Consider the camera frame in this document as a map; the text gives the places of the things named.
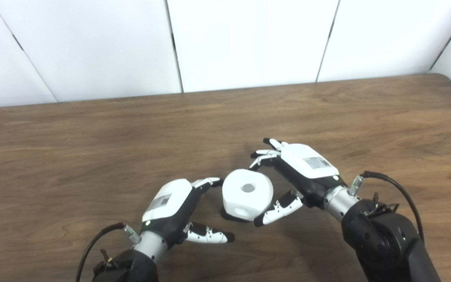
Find round white plastic piece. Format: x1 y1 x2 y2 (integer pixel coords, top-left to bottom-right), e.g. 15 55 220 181
222 169 274 222

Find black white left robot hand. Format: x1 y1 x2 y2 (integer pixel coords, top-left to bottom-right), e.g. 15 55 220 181
141 177 235 247

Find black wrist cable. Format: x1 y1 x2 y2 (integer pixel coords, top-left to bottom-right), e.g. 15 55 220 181
75 222 142 282
349 171 425 243

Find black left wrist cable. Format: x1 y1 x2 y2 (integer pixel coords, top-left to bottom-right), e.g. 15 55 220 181
75 222 142 282

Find black plastic holder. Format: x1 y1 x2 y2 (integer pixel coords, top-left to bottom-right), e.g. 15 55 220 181
220 210 249 224

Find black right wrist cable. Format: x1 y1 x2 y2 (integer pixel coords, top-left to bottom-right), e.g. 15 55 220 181
349 171 425 243

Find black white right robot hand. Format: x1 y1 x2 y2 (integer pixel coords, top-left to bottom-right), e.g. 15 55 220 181
250 137 347 228

